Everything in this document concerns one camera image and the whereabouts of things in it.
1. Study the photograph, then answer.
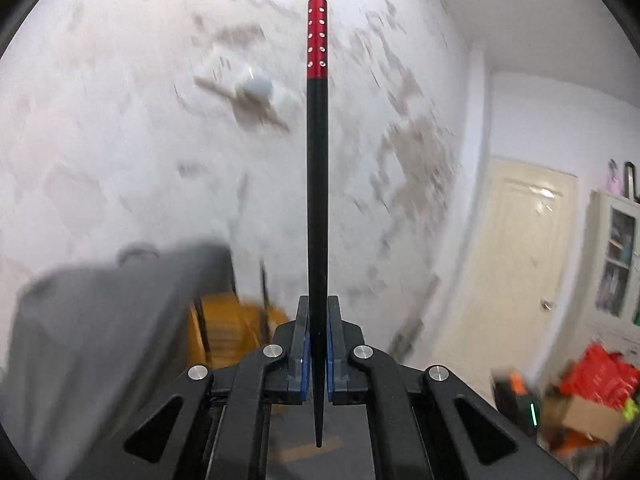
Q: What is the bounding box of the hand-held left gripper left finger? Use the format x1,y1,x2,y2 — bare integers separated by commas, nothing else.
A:
70,296,311,480

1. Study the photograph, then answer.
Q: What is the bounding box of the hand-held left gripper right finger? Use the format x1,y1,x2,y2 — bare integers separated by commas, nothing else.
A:
327,296,576,480

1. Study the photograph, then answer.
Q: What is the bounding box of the wooden slatted utensil holder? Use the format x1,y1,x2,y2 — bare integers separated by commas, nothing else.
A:
187,291,292,367

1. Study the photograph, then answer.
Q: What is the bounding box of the black chopstick with red end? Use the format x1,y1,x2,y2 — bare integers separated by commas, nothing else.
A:
306,0,331,449

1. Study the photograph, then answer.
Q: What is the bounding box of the brown cardboard box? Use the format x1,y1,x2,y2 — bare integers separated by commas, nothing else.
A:
542,392,632,457

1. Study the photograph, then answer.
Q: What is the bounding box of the red plastic bag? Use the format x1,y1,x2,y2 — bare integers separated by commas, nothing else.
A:
559,344,640,415

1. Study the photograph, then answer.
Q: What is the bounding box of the cream panel door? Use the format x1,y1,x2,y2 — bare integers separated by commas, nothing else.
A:
440,156,579,397

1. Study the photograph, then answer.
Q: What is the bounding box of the white glass-door cabinet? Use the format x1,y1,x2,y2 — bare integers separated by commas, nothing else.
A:
587,187,640,335

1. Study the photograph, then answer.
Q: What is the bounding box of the grey tablecloth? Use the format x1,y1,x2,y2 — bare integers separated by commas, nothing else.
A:
0,242,373,480

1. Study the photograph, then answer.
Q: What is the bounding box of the white light bulb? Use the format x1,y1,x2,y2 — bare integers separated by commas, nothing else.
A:
235,66,277,102

